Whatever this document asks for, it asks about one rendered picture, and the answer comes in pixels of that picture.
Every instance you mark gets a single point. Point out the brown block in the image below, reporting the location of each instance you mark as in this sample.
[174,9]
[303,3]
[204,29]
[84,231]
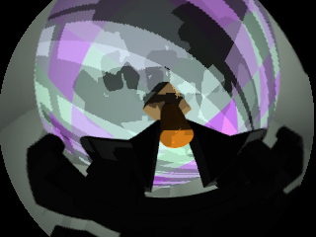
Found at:
[165,94]

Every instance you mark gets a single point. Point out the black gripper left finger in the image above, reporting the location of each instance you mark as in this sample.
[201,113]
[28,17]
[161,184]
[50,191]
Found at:
[139,153]

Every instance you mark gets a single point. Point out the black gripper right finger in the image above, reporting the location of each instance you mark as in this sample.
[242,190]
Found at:
[214,152]

